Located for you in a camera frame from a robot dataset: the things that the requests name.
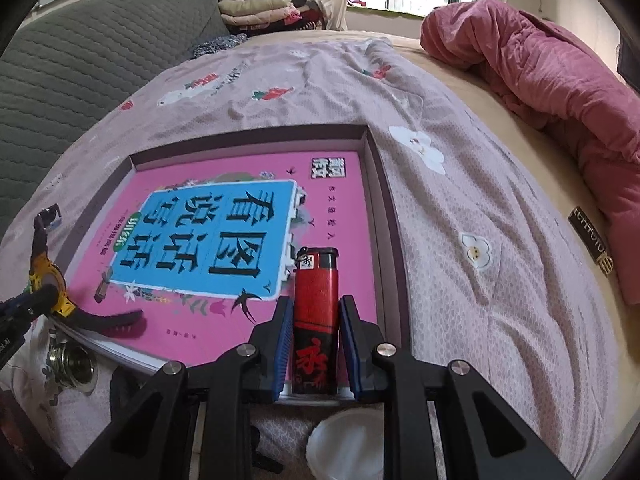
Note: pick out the yellow and black watch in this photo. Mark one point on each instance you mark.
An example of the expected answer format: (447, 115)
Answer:
(50, 272)

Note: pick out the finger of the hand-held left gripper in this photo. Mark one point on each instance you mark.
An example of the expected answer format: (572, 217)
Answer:
(35, 302)

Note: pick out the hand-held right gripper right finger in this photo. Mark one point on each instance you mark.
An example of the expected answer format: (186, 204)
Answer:
(350, 347)

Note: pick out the shallow grey cardboard box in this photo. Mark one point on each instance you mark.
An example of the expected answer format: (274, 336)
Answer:
(250, 142)

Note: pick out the grey quilted cushion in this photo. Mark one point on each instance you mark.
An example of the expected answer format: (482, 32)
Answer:
(75, 60)

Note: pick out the folded clothes pile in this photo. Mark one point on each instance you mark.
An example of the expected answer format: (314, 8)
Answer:
(265, 10)

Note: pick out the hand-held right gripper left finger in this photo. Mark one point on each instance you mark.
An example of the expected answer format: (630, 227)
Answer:
(282, 342)

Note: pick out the pink book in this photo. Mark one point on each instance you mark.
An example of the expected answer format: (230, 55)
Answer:
(225, 170)

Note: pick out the red lighter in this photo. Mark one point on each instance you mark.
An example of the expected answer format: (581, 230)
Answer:
(315, 310)

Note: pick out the blue patterned cloth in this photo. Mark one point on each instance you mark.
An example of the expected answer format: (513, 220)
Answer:
(220, 45)

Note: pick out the black mattress label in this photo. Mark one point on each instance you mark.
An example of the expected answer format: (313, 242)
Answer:
(590, 240)

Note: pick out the white plastic cap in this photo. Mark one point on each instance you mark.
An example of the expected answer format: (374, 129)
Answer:
(345, 435)

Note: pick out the pink quilt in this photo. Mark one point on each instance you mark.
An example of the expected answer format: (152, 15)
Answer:
(550, 85)

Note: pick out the purple printed blanket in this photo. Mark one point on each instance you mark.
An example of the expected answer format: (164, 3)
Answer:
(450, 260)

